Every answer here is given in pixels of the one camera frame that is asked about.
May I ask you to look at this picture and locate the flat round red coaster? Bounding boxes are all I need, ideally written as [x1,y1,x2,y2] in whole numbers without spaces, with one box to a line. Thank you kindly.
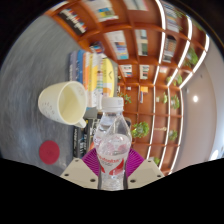
[38,140,61,165]

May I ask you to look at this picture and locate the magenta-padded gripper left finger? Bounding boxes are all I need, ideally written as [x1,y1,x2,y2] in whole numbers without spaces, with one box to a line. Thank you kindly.
[59,148,103,190]

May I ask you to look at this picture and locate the clear plastic bottle red label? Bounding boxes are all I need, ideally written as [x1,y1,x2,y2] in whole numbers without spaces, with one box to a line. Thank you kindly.
[93,96,133,192]

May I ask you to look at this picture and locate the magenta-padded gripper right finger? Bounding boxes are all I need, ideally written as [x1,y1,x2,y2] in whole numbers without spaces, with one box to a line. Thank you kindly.
[125,148,166,190]

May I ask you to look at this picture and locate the dark books with orange cover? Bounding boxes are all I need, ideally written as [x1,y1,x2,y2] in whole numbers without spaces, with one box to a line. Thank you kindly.
[72,113,103,159]

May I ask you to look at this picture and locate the stack of colourful books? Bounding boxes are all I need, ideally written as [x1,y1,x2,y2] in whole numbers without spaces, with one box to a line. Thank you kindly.
[68,49,119,109]

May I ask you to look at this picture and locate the cream white cup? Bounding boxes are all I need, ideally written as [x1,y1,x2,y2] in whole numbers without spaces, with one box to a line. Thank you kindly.
[37,80,89,129]

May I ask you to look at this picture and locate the round ceiling lights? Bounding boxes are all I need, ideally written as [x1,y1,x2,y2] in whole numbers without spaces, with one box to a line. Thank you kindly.
[191,94,223,161]

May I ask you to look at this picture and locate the wooden wall shelf unit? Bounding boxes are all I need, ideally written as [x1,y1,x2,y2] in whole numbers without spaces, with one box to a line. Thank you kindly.
[44,0,211,176]

